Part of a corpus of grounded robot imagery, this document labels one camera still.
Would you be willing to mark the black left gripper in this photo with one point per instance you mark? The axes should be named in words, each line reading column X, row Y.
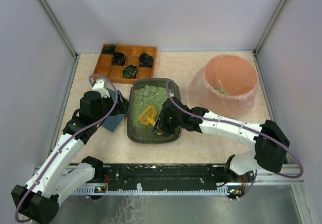
column 120, row 104

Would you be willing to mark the orange bin with bag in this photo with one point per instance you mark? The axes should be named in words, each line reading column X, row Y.
column 226, row 85

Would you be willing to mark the black rolled sock back-left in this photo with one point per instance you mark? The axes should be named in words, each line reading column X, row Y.
column 109, row 49

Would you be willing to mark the orange wooden divided tray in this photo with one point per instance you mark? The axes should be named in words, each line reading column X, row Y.
column 114, row 73

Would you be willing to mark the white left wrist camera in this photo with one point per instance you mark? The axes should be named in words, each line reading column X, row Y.
column 100, row 86

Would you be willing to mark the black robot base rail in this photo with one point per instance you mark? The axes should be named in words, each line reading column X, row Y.
column 169, row 177

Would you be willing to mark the dark grey litter box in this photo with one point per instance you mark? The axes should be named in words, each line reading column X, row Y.
column 144, row 135

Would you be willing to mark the green cat litter pellets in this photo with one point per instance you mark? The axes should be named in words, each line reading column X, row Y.
column 143, row 98

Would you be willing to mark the black rolled sock front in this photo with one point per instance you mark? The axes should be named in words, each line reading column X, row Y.
column 130, row 72

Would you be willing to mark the black rolled sock middle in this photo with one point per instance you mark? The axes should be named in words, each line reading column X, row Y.
column 118, row 59

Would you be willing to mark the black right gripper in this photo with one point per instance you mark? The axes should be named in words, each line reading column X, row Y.
column 164, row 121

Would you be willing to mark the dark teal folded cloth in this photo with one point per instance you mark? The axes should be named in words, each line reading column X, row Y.
column 112, row 121

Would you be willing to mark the yellow litter scoop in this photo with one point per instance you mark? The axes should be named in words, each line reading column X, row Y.
column 148, row 117

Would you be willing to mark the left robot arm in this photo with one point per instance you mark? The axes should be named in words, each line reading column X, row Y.
column 41, row 197

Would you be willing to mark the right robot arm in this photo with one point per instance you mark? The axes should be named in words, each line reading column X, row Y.
column 267, row 143

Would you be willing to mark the black rolled sock right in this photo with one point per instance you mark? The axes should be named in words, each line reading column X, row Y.
column 146, row 60

